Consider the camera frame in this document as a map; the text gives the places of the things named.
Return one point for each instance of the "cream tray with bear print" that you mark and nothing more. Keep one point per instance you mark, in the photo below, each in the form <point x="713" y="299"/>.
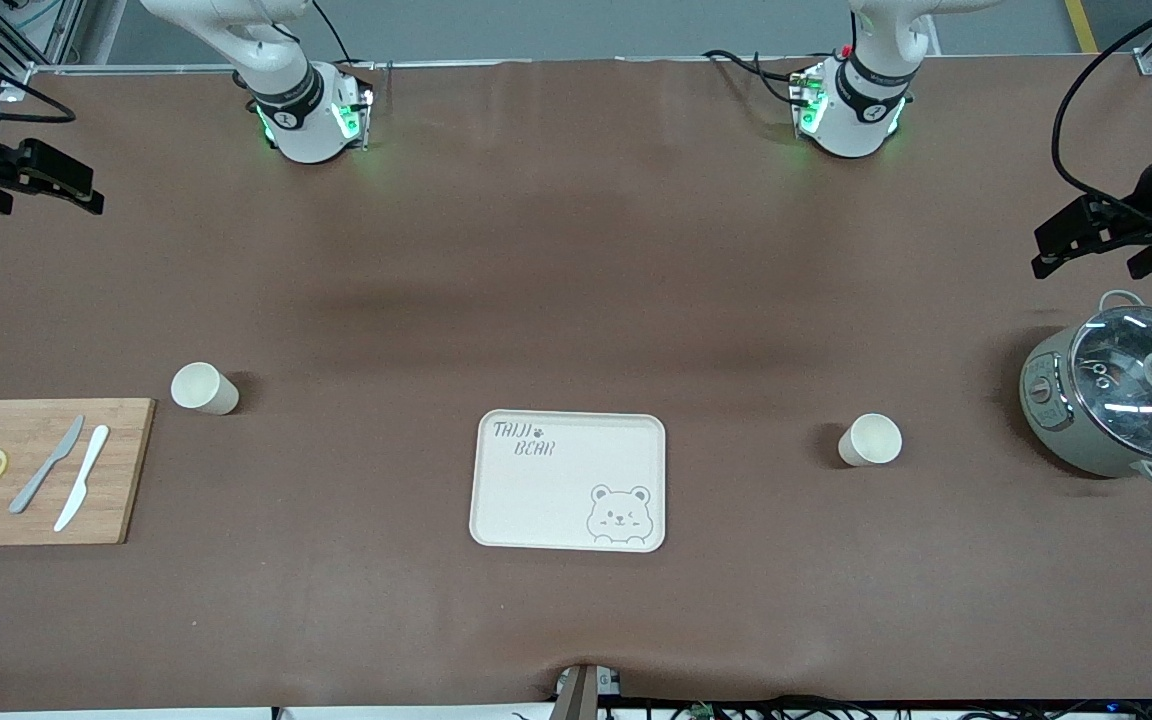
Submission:
<point x="556" y="500"/>

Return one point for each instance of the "brown table mat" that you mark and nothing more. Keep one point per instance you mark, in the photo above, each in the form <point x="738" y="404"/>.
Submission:
<point x="576" y="250"/>

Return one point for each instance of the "white plastic knife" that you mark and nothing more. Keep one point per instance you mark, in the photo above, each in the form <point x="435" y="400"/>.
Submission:
<point x="84" y="475"/>

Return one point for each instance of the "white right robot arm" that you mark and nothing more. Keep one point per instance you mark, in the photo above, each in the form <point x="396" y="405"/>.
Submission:
<point x="301" y="130"/>

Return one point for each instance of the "grey plastic knife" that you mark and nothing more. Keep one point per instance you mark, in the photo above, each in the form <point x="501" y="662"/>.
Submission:
<point x="46" y="468"/>

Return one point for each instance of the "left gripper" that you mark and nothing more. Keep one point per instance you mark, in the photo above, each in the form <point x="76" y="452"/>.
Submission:
<point x="1139" y="203"/>

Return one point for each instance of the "grey-green electric cooking pot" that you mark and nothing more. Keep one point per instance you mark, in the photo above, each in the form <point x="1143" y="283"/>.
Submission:
<point x="1056" y="420"/>

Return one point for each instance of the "white IKEA cup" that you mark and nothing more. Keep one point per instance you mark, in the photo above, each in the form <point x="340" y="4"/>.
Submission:
<point x="206" y="390"/>
<point x="871" y="440"/>

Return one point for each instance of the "glass pot lid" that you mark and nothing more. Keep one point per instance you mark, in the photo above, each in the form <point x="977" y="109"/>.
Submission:
<point x="1126" y="400"/>

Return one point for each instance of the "metal table edge bracket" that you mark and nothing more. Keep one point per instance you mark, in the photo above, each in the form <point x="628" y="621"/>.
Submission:
<point x="581" y="695"/>

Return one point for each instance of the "wooden cutting board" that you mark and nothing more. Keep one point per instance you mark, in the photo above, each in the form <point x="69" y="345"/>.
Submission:
<point x="126" y="480"/>

